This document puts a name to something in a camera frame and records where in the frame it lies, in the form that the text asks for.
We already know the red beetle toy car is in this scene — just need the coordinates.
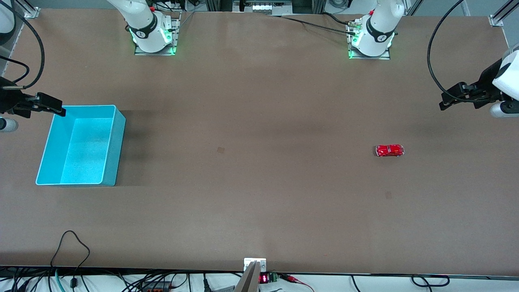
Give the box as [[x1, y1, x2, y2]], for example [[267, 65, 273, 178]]
[[375, 144, 405, 157]]

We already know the orange power strip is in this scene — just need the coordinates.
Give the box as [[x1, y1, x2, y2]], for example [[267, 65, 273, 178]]
[[141, 281, 173, 292]]

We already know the red clip lead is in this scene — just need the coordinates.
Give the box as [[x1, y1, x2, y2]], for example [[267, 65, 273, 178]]
[[279, 274, 315, 292]]

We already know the blue plastic box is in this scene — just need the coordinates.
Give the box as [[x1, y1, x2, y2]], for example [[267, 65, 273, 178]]
[[36, 105, 127, 187]]

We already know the white mast bracket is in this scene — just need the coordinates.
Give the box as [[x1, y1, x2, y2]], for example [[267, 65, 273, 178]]
[[244, 258, 267, 272]]

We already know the grey camera mast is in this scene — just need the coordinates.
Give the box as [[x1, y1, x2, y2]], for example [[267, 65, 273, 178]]
[[234, 262, 260, 292]]

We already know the black coiled cable loop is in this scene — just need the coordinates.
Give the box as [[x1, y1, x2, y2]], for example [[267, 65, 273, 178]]
[[411, 274, 450, 288]]

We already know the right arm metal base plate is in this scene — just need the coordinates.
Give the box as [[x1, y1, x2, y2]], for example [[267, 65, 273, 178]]
[[134, 11, 181, 56]]

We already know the thin black looped cable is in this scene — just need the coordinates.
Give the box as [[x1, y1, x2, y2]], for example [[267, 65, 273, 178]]
[[0, 56, 30, 86]]

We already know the black cable with ferrite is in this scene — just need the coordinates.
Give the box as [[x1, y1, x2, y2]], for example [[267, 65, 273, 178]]
[[50, 230, 91, 289]]

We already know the white lit device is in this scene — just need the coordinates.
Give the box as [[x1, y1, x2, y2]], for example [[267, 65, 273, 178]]
[[251, 2, 293, 13]]

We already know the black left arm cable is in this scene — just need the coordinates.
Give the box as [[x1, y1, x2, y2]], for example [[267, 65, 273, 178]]
[[427, 0, 493, 104]]

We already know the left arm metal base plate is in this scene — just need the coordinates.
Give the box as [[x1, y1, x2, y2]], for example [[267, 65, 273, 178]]
[[348, 20, 391, 60]]

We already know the long black table cable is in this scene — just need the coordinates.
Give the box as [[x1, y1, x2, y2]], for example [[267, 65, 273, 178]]
[[259, 13, 358, 35]]

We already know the aluminium frame corner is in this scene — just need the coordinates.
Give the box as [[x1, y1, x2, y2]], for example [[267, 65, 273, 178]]
[[16, 0, 41, 19], [489, 0, 519, 27]]

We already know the short black table cable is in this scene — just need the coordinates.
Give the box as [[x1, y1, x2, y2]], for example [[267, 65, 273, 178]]
[[322, 12, 354, 26]]

